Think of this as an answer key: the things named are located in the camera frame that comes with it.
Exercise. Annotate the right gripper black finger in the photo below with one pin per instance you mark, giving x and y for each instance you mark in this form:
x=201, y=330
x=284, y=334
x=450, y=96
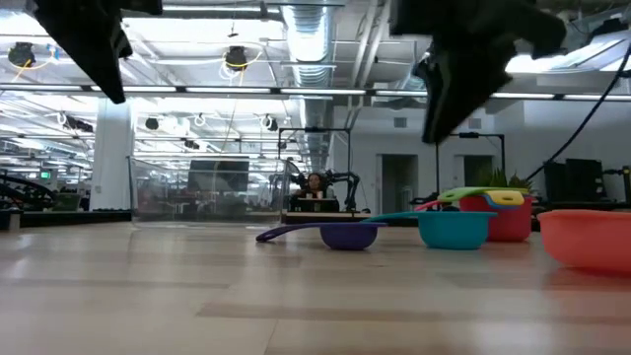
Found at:
x=458, y=93

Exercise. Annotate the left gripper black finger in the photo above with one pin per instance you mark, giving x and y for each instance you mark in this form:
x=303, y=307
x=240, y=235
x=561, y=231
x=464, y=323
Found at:
x=108, y=79

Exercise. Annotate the green measuring cup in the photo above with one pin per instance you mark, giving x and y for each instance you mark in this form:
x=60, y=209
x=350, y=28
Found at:
x=468, y=193

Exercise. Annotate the teal measuring cup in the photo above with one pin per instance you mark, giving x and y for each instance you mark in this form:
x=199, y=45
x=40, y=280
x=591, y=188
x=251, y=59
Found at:
x=451, y=229

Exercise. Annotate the red measuring cup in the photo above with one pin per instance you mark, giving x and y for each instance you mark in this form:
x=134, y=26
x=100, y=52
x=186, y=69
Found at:
x=512, y=224

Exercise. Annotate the purple measuring cup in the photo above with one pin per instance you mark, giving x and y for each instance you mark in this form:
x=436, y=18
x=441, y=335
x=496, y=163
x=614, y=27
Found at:
x=347, y=236

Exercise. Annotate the coral orange measuring cup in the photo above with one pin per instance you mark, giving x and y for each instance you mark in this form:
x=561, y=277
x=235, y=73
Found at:
x=586, y=241

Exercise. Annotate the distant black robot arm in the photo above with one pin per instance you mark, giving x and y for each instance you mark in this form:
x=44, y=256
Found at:
x=351, y=190

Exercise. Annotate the clear plastic basket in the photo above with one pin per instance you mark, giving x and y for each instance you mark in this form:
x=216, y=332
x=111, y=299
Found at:
x=162, y=197

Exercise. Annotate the dark doorway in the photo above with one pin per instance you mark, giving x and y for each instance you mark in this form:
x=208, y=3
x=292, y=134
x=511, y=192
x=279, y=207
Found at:
x=480, y=165
x=399, y=180

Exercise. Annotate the white pillar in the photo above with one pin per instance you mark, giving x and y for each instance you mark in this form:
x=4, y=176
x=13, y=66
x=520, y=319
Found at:
x=111, y=163

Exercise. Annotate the green plant in black pot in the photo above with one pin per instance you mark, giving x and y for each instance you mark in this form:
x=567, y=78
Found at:
x=498, y=180

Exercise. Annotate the green exit sign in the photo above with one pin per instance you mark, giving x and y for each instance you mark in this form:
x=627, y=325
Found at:
x=45, y=174

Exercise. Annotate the long ceiling light bar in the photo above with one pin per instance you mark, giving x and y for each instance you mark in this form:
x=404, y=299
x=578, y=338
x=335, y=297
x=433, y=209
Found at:
x=320, y=91

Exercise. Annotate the distant black machinery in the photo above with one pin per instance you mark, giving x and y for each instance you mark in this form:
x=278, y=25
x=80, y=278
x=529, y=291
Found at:
x=24, y=192

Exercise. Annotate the black table edge strip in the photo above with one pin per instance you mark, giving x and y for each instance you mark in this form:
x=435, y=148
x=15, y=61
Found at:
x=74, y=218

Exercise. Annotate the black desk monitors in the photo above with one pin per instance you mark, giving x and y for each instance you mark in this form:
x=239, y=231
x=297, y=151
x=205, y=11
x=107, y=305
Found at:
x=577, y=180

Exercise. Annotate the person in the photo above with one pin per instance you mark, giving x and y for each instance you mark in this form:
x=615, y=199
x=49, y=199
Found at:
x=314, y=185

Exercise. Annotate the black metal gantry frame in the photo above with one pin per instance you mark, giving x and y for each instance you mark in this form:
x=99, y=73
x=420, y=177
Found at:
x=503, y=158
x=315, y=129

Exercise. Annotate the black wall monitor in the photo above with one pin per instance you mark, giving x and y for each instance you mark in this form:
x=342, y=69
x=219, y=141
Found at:
x=217, y=175

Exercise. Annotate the silver ribbed air duct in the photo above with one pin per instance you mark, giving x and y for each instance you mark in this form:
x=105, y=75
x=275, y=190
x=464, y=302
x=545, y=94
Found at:
x=308, y=44

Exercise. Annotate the small grey post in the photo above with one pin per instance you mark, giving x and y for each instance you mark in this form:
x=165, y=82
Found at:
x=14, y=219

